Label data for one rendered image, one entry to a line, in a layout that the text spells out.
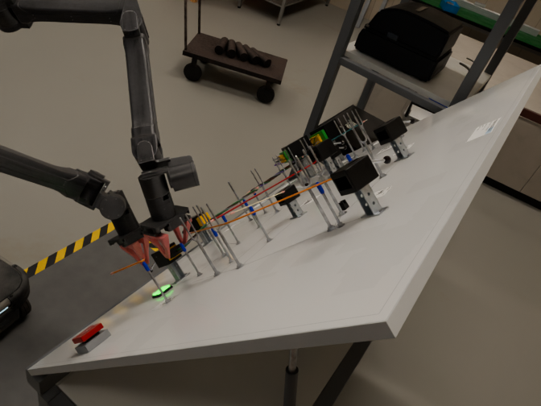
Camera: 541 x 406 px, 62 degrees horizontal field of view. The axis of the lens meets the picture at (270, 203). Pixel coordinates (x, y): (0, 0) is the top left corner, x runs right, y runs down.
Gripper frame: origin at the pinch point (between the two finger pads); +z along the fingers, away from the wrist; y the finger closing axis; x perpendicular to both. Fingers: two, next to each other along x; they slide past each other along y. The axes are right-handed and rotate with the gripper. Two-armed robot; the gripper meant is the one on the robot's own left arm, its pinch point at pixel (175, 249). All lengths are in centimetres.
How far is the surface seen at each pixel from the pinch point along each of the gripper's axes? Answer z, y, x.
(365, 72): -19, 93, -9
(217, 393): 44.6, -2.6, -1.6
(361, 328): -21, -28, -64
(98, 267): 63, 42, 133
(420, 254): -22, -16, -66
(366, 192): -19, 3, -50
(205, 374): 41.8, -0.9, 3.7
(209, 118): 35, 215, 200
